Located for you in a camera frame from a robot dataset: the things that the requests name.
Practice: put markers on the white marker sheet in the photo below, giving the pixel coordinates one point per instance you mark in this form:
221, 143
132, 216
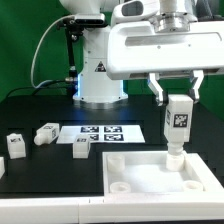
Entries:
102, 133

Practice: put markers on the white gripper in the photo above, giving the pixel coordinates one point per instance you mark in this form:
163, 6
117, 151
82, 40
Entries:
136, 50

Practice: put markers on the white block left edge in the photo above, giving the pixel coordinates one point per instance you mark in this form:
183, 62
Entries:
2, 167

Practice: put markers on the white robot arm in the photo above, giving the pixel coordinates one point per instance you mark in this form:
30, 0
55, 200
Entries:
99, 17

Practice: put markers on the white L-shaped fence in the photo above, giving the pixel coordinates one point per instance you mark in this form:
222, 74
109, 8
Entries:
113, 209

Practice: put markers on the white square table top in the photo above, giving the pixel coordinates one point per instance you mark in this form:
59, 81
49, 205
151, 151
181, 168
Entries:
145, 172

